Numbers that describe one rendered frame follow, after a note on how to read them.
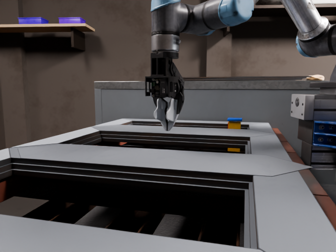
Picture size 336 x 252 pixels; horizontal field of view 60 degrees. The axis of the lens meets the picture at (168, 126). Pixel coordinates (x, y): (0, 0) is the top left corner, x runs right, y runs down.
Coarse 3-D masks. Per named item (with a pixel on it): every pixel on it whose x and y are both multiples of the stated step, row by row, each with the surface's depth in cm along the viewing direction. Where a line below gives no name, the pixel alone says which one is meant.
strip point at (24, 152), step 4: (56, 144) 85; (60, 144) 85; (20, 148) 80; (24, 148) 80; (28, 148) 80; (32, 148) 80; (36, 148) 80; (40, 148) 80; (44, 148) 80; (48, 148) 80; (20, 152) 75; (24, 152) 75; (28, 152) 75; (32, 152) 75; (36, 152) 75; (20, 156) 71; (24, 156) 71
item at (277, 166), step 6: (270, 156) 70; (270, 162) 65; (276, 162) 65; (282, 162) 65; (288, 162) 65; (294, 162) 65; (270, 168) 60; (276, 168) 60; (282, 168) 60; (288, 168) 60; (294, 168) 60; (270, 174) 56; (276, 174) 56
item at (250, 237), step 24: (48, 144) 86; (168, 144) 105; (192, 144) 103; (216, 144) 100; (240, 144) 98; (0, 168) 66; (24, 168) 69; (48, 168) 67; (72, 168) 65; (96, 168) 65; (120, 168) 63; (144, 168) 62; (216, 192) 57; (240, 192) 56
